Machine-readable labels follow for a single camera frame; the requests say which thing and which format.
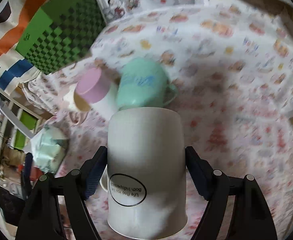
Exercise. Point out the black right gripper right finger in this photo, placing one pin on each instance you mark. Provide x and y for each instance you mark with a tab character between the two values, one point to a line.
251	217

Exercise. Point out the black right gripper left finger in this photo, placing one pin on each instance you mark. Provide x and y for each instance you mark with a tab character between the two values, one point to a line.
41	218

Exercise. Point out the white printed ceramic mug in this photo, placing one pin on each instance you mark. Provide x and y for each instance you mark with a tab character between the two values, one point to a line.
146	173

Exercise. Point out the light green tissue pack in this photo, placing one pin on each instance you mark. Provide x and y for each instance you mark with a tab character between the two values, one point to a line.
48	147

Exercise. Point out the white bottle with pink cap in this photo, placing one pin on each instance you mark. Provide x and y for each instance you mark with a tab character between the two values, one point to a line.
99	92

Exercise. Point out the patterned white tablecloth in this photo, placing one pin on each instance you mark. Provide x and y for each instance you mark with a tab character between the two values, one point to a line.
232	63

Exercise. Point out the mint green mug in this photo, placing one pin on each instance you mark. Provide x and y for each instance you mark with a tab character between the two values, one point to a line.
144	83

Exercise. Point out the green foam panel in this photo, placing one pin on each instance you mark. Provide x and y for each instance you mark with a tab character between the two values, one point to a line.
61	32

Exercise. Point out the colourful tote bag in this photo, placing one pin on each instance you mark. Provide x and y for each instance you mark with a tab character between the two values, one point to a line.
14	18

